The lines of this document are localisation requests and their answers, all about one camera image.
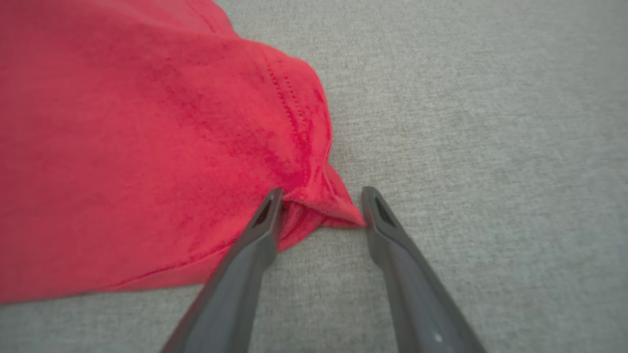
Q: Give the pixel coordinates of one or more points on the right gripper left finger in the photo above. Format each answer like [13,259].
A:
[235,284]

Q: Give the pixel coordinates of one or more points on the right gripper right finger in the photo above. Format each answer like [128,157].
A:
[417,294]

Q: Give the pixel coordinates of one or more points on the red white sports jersey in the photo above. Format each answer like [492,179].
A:
[147,147]

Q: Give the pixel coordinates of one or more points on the grey fabric sofa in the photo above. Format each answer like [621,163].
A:
[490,147]

